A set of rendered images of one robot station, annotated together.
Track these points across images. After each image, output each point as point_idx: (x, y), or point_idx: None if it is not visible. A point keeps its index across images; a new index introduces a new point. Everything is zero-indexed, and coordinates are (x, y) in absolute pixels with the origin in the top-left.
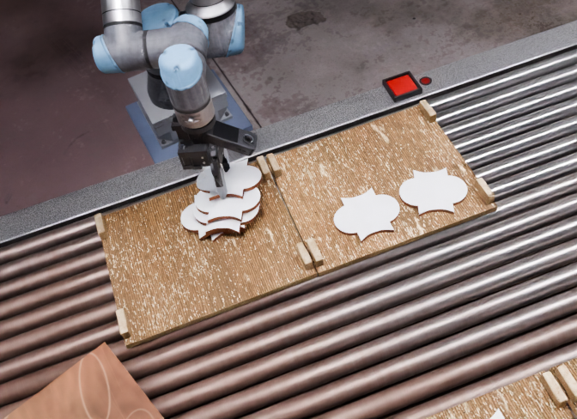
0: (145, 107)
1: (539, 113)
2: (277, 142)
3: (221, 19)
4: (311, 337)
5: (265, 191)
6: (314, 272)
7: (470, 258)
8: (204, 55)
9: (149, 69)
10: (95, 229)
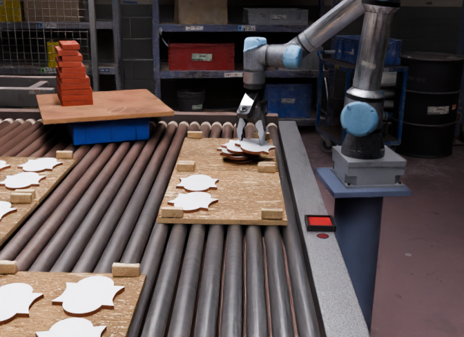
0: None
1: (233, 265)
2: (295, 182)
3: (346, 96)
4: None
5: (248, 168)
6: (175, 169)
7: (132, 208)
8: (267, 54)
9: None
10: None
